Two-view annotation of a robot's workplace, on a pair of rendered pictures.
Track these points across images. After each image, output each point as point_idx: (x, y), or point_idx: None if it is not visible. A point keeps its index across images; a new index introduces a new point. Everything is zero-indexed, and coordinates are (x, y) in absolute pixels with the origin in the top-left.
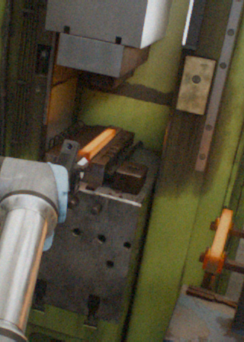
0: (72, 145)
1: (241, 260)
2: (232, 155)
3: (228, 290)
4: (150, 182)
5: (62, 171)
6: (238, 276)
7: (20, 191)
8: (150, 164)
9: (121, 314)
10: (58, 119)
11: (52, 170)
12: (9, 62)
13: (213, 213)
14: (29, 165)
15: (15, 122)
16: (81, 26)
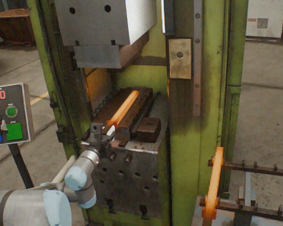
0: (96, 127)
1: (239, 131)
2: (218, 101)
3: (234, 153)
4: (165, 128)
5: (53, 203)
6: (239, 142)
7: None
8: (165, 109)
9: (163, 211)
10: (99, 92)
11: (44, 205)
12: (55, 66)
13: (212, 140)
14: (26, 202)
15: (70, 103)
16: (85, 38)
